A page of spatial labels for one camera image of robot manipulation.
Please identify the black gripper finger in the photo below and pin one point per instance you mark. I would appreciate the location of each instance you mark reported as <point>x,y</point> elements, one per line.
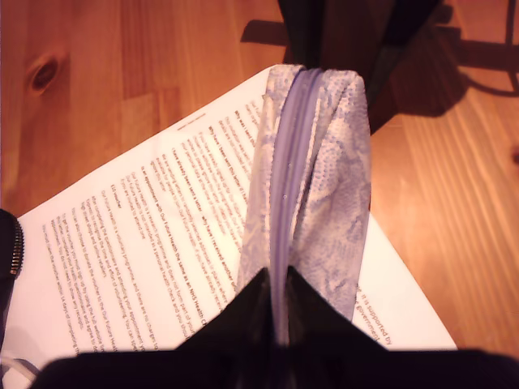
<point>409,20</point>
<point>304,32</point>
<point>243,324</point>
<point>320,324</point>

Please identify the purple snakeskin zip bag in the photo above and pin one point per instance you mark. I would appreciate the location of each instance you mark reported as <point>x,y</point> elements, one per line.
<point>340,170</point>

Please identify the white printed text sheet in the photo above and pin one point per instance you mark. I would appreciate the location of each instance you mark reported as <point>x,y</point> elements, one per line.
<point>121,263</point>

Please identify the dark brown garment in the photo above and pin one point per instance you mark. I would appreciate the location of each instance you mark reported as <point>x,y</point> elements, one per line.
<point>6,243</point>

